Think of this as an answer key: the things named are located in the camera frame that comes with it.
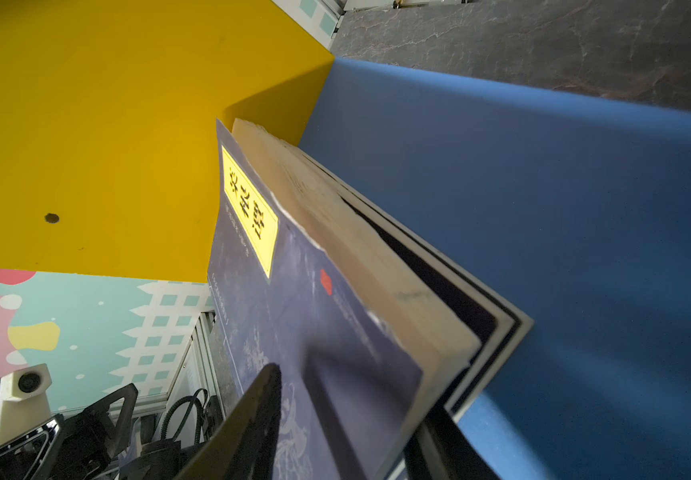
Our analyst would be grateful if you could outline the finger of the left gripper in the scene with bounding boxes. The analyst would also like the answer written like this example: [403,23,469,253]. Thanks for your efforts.
[80,383,139,459]

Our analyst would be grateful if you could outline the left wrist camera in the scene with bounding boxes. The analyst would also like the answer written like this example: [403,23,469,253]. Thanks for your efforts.
[0,363,52,446]

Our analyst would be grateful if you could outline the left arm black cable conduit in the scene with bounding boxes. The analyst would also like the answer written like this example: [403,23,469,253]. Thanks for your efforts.
[158,388,224,442]

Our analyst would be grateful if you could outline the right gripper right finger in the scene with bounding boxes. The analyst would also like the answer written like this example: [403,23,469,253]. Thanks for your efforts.
[405,404,499,480]

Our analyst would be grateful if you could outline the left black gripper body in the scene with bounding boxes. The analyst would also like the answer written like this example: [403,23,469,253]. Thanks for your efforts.
[0,414,112,479]

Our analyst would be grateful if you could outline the yellow pink blue bookshelf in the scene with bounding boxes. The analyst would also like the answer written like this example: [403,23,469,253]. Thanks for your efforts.
[0,1,691,479]

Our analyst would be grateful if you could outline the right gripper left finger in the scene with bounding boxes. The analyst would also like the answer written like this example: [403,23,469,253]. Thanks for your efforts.
[177,363,282,479]

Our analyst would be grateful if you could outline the navy book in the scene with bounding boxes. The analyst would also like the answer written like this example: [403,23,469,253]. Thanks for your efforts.
[208,120,477,479]
[296,149,533,422]

